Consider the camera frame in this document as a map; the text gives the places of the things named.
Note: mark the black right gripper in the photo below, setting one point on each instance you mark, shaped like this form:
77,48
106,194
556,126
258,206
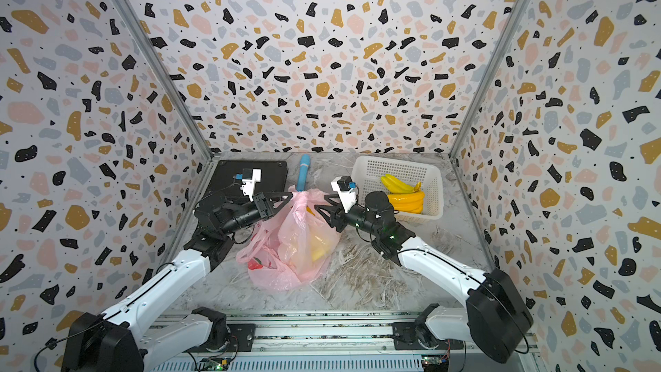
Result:
336,213

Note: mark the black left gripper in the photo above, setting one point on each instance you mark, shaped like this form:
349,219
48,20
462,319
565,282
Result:
262,201

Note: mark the yellow banana bunch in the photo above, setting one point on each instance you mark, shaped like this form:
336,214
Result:
321,238
396,186
408,203

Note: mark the pink plastic bag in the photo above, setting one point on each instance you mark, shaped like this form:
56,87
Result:
278,257

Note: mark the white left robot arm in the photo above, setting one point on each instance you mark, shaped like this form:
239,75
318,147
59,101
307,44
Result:
120,338

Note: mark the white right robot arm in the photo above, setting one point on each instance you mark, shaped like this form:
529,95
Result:
492,314

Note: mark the black ribbed carry case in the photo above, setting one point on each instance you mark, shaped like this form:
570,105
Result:
231,176

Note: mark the blue cylindrical tube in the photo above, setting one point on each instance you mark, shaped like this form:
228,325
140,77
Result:
304,166

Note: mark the white perforated plastic basket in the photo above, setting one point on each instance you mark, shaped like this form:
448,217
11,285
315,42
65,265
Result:
367,172

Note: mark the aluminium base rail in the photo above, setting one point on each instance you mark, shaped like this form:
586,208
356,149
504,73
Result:
317,341

